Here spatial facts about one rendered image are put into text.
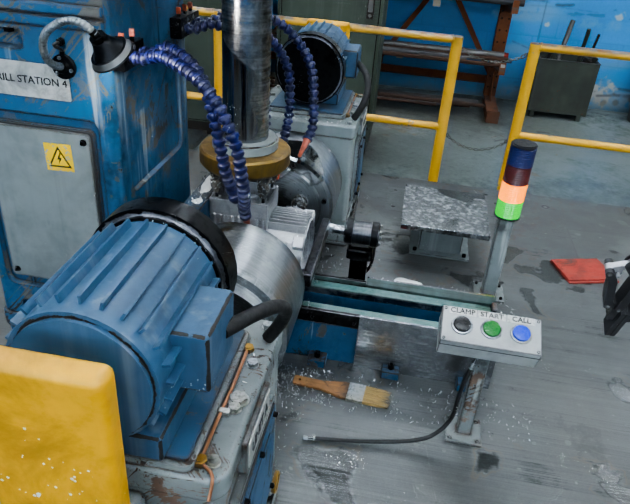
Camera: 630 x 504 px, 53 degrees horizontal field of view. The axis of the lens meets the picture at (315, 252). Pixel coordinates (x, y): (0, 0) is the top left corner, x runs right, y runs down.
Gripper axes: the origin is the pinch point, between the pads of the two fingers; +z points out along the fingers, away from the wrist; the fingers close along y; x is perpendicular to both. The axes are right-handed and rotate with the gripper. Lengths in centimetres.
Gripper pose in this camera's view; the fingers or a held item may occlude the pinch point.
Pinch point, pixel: (617, 317)
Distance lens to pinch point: 109.4
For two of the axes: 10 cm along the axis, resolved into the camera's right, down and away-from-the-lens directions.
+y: -9.8, -1.4, 1.2
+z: 0.2, 5.6, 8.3
